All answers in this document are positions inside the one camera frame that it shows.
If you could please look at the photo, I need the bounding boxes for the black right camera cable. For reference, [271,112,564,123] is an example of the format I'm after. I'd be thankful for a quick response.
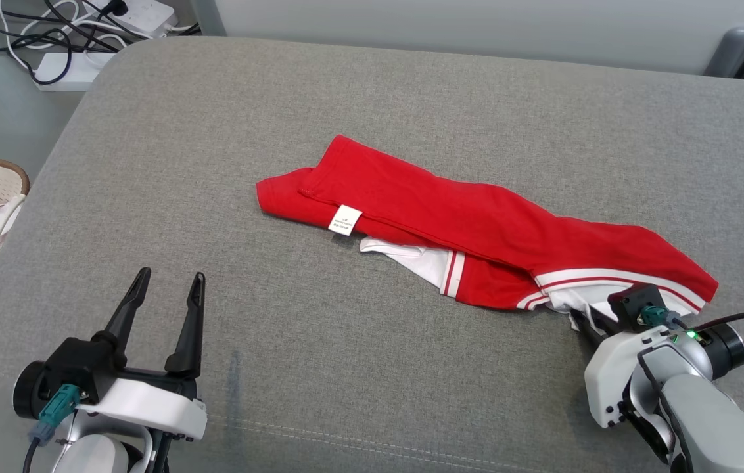
[686,307,744,333]

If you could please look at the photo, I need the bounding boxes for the teal camera connector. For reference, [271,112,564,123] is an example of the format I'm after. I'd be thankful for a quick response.
[637,305,688,333]
[29,384,82,446]

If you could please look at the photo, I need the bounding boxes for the teal left camera connector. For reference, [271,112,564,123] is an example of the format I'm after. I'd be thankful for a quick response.
[29,384,82,446]

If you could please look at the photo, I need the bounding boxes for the grey partition post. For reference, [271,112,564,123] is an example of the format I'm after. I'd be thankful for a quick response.
[704,25,744,78]
[191,0,227,37]

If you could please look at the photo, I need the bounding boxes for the black floor cables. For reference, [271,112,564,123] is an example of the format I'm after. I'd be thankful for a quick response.
[0,0,124,86]

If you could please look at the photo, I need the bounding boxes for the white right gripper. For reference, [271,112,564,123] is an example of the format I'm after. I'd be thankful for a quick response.
[569,307,682,430]

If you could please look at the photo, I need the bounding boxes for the white power strip with plug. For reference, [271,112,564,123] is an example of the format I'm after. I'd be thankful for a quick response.
[91,0,178,38]

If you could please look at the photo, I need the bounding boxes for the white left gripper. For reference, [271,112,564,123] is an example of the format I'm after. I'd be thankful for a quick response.
[75,267,209,442]

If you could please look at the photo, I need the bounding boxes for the white power strips with cables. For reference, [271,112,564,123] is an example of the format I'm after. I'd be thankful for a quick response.
[1,0,202,72]

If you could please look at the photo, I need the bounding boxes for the teal right camera connector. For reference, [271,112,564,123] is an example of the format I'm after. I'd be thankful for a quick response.
[637,305,688,333]

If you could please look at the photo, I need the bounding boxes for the red jersey with white sleeves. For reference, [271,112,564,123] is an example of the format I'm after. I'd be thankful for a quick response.
[256,135,719,329]

